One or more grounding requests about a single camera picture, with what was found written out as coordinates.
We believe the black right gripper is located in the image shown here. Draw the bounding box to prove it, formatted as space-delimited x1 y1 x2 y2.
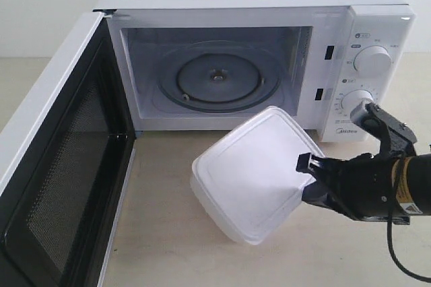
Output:
296 153 410 225

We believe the white plastic lidded container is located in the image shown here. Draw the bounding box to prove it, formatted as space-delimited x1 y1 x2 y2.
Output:
190 106 324 245

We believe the white microwave door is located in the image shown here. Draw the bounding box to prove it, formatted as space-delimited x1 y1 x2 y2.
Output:
1 12 135 286

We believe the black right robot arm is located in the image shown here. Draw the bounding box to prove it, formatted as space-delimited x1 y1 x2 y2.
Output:
296 153 430 225

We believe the white microwave oven body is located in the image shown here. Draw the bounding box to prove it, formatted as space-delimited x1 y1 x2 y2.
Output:
95 0 415 142

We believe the lower white control knob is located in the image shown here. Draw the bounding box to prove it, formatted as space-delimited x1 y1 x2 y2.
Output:
341 90 374 117

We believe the white control knob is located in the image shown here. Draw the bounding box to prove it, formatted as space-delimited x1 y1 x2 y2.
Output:
341 90 374 117
354 46 392 77

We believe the upper white control knob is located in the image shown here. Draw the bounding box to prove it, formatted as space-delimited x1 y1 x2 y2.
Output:
354 46 392 77

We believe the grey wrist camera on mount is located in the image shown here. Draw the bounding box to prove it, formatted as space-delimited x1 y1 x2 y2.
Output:
350 100 417 158

